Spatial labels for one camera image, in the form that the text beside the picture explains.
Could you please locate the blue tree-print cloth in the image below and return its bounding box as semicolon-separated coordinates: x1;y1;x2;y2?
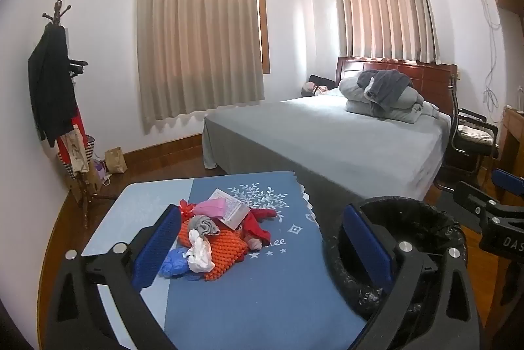
139;171;367;350

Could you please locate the grey floor mat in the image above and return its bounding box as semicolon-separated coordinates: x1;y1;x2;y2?
434;189;488;232

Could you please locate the black-bagged trash bin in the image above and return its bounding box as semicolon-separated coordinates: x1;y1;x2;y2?
323;196;468;350

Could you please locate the purple and white item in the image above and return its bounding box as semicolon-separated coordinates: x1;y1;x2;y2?
93;159;111;185

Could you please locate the black office chair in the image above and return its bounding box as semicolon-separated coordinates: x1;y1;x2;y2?
434;73;500;191

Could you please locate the wooden coat rack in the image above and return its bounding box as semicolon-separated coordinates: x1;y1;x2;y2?
41;0;119;230

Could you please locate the white printed paper box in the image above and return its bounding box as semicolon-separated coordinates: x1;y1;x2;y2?
208;188;250;230

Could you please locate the pink cloth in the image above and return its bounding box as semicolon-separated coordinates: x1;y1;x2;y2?
192;199;228;217

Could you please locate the beige tote bag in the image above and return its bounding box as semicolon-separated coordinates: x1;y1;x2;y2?
65;126;90;174

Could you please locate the dark grey garment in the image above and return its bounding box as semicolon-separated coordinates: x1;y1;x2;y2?
356;69;414;107

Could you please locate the grey bed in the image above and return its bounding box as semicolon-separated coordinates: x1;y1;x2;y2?
202;96;451;220

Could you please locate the red plastic bag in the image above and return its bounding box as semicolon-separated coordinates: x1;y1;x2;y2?
239;208;279;248

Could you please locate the black coat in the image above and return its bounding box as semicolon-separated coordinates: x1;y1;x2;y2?
28;22;78;148

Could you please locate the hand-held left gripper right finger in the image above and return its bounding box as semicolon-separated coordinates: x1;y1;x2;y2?
342;204;484;350

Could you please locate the wooden headboard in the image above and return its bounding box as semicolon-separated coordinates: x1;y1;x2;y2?
336;56;458;117

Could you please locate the wooden desk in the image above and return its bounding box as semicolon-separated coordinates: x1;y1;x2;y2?
497;106;524;174

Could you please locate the wooden window frame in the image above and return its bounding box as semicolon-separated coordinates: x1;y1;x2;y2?
254;0;271;74

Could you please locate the white tissue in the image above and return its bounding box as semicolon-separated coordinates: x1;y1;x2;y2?
183;229;215;273

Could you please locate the striped bag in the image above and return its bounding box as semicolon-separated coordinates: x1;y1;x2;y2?
57;134;97;181

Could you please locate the brown paper bag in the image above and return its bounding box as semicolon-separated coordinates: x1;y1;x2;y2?
105;147;127;174

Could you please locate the cardboard box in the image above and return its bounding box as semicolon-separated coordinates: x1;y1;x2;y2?
69;170;103;197

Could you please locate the red garment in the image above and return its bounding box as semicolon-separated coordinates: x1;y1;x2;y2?
56;106;84;164

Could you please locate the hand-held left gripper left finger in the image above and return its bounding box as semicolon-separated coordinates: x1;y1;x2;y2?
43;204;183;350

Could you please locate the pink and black bag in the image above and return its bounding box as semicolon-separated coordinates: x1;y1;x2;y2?
302;75;340;97

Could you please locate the orange foam net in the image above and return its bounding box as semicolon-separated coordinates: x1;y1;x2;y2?
178;217;250;281

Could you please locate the wide beige curtain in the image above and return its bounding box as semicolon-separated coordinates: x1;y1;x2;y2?
136;0;265;135

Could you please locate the white cable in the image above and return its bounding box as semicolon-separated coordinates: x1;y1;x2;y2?
475;0;502;113

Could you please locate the narrow beige curtain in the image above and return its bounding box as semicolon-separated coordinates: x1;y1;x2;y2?
333;0;437;64

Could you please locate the folded grey duvet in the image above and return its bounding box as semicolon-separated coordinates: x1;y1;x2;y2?
338;76;440;124

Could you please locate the grey cloth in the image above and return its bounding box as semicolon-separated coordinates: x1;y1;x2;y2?
188;215;221;236

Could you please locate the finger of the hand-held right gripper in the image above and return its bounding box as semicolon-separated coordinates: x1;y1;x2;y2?
492;168;524;206
454;181;501;227

